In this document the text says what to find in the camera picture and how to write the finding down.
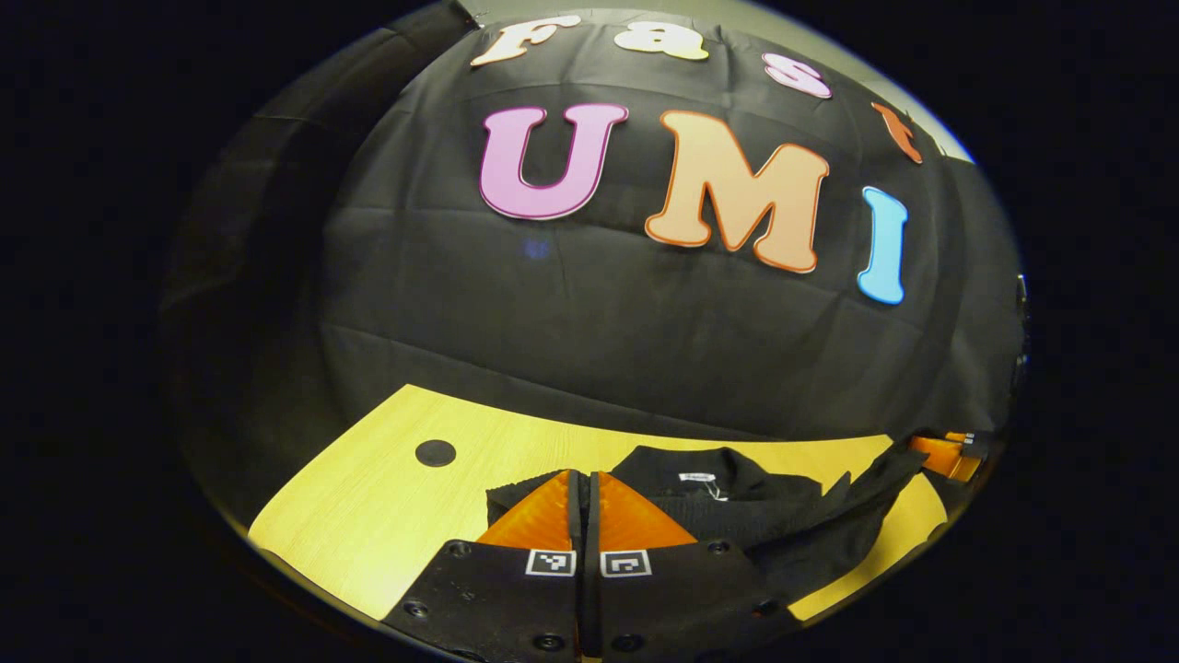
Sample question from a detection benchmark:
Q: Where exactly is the black backdrop cloth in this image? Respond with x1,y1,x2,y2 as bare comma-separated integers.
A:
161,0,1028,517

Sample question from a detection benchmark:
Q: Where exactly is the black garment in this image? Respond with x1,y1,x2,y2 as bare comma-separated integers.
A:
485,442,931,604

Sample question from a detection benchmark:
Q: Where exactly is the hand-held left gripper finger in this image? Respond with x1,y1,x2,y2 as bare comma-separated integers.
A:
382,468,583,663
586,470,802,663

